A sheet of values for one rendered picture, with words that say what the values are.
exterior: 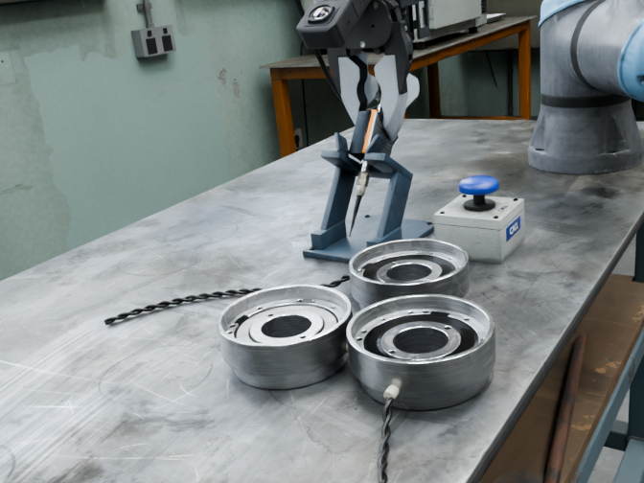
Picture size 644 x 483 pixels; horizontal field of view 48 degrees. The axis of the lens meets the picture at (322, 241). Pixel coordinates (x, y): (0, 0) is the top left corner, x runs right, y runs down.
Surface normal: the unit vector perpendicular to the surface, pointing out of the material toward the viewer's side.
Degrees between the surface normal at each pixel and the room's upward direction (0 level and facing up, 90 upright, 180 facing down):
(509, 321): 0
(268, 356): 90
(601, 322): 0
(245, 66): 90
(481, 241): 90
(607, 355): 0
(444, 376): 90
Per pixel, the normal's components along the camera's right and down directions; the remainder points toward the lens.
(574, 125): -0.53, 0.05
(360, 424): -0.11, -0.93
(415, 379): -0.20, 0.36
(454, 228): -0.54, 0.35
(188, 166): 0.83, 0.11
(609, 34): -0.95, -0.14
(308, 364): 0.32, 0.29
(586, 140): -0.33, 0.07
